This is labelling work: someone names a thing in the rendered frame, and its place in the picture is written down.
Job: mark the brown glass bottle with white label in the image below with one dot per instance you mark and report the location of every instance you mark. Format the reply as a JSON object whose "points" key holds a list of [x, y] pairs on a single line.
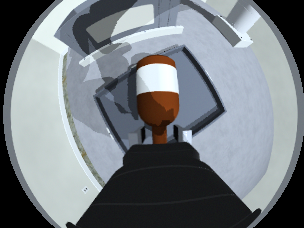
{"points": [[157, 94]]}

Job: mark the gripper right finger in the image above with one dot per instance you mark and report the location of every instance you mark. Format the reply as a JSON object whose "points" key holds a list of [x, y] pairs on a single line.
{"points": [[181, 134]]}

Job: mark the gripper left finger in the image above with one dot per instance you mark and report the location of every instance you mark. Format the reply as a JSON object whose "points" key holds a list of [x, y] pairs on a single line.
{"points": [[137, 137]]}

